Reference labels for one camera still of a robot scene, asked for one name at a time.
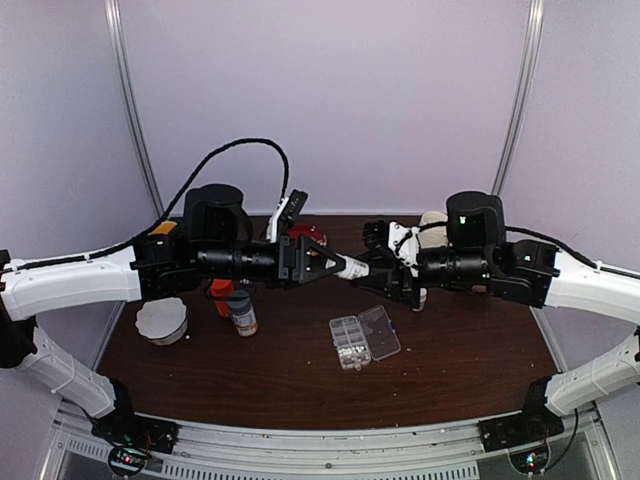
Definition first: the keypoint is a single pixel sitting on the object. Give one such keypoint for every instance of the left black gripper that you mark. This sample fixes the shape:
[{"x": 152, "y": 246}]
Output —
[{"x": 292, "y": 263}]

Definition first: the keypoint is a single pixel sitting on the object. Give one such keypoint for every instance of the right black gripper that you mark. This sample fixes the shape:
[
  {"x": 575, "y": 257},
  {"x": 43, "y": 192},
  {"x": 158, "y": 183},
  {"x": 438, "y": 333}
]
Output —
[{"x": 389, "y": 284}]

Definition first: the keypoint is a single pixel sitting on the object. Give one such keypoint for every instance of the white pill bottle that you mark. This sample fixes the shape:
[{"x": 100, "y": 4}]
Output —
[
  {"x": 421, "y": 299},
  {"x": 353, "y": 269}
]

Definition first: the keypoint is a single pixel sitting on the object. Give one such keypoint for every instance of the white pill bottle front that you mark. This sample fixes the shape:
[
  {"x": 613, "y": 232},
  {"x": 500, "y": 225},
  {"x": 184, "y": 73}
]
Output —
[{"x": 421, "y": 299}]

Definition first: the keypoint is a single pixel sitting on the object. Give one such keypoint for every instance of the clear plastic pill organizer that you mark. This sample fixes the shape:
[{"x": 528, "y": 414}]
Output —
[{"x": 368, "y": 336}]

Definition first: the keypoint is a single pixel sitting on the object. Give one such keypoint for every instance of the grey lid pill bottle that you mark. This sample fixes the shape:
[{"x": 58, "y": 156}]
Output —
[{"x": 242, "y": 313}]

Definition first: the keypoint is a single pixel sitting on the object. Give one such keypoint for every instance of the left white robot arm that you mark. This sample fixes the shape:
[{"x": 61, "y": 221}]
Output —
[{"x": 31, "y": 288}]

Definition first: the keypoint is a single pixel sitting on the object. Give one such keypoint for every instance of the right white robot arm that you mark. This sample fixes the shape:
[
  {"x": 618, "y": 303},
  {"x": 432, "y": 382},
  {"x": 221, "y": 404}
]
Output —
[{"x": 581, "y": 284}]

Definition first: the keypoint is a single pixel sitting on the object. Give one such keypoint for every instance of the red floral plate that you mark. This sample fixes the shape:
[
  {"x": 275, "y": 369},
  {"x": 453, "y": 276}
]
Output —
[{"x": 310, "y": 231}]

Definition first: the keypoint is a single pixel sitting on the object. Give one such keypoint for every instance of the cream textured mug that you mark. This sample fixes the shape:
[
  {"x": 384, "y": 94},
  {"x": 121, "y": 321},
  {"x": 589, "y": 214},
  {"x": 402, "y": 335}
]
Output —
[{"x": 436, "y": 236}]

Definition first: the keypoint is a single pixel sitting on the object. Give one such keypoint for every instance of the orange pill bottle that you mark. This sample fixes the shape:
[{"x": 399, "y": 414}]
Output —
[{"x": 220, "y": 291}]

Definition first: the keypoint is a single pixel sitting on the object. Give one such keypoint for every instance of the yellow interior floral mug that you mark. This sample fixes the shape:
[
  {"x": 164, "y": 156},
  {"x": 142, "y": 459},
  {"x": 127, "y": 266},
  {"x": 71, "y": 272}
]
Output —
[{"x": 164, "y": 228}]

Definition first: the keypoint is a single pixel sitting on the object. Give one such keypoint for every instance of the white scalloped bowl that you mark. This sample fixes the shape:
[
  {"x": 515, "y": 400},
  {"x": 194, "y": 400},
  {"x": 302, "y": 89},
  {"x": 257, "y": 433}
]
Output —
[{"x": 162, "y": 322}]

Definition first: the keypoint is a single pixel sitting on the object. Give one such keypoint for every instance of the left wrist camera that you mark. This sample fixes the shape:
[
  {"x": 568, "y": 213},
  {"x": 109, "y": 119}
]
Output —
[{"x": 285, "y": 215}]

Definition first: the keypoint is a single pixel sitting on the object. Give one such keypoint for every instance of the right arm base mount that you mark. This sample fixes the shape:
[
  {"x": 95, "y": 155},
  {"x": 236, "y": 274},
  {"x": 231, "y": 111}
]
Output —
[{"x": 535, "y": 422}]

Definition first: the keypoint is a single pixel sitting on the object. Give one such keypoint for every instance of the front aluminium rail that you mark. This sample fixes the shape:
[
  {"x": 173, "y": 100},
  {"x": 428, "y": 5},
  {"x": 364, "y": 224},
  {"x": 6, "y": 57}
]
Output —
[{"x": 445, "y": 451}]

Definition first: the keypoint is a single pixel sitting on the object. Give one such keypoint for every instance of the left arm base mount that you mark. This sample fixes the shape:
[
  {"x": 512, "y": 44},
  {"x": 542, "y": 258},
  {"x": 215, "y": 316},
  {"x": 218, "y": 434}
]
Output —
[{"x": 124, "y": 427}]

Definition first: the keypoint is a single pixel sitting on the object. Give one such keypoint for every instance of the right aluminium frame post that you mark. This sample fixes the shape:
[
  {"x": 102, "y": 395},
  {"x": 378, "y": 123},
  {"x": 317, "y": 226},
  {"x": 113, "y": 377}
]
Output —
[{"x": 528, "y": 65}]

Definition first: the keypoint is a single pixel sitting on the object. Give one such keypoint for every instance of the aluminium frame post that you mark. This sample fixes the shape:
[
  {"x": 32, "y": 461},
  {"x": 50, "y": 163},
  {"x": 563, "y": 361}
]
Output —
[
  {"x": 528, "y": 65},
  {"x": 118, "y": 42}
]

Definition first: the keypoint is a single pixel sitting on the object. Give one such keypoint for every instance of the left aluminium frame post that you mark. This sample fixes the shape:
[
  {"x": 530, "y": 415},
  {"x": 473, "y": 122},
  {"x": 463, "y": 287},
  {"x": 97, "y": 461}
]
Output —
[{"x": 118, "y": 42}]

